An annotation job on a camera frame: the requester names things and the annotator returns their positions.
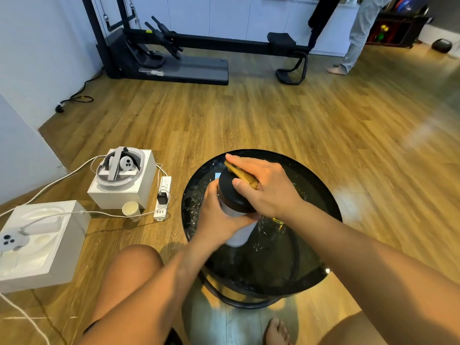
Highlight person's right hand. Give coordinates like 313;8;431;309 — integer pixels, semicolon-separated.
224;153;306;221

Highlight person's left hand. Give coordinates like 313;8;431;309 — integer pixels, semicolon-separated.
194;178;260;248

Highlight white shaker bottle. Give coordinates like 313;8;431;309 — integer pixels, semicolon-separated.
217;197;259;248

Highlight black gold shaker lid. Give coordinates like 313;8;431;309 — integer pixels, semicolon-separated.
218;161;260;214

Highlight person's right forearm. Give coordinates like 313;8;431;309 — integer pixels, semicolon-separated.
284;203;460;345

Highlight person's left forearm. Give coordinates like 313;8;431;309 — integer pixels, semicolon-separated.
75;240;216;345

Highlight small paper cup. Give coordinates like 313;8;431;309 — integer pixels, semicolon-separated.
122;201;141;222

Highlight person's left leg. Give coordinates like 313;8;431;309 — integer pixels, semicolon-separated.
82;244;164;334

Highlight person's leg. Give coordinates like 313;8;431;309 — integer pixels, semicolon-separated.
264;310;389;345
82;244;164;334

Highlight person's right leg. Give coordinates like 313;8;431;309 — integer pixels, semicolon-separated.
264;310;389;345

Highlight white power strip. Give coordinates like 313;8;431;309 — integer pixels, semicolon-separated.
153;176;173;222

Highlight round black glass side table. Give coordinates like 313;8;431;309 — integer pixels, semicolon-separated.
181;149;343;310

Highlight white box with headset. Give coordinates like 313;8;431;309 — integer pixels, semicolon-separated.
95;146;146;188

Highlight black shorts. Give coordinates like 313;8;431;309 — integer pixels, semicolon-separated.
82;319;184;345

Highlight black rowing machine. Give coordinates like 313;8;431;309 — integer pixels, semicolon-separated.
80;0;311;86

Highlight white moulded tray box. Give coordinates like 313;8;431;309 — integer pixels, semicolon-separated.
0;200;92;294

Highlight dark wooden cabinet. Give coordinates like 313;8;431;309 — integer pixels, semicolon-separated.
366;12;434;49

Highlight dark round floor object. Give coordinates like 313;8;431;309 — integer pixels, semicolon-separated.
431;38;453;54

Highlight blue exercise ball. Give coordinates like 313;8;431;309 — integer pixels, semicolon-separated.
395;0;423;13

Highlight thin white charging cable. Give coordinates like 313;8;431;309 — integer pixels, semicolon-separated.
0;292;51;345
21;210;159;234

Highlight thick white cable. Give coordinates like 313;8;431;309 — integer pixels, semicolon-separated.
0;155;107;218

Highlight black power cord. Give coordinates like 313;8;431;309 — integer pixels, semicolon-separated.
55;68;103;114

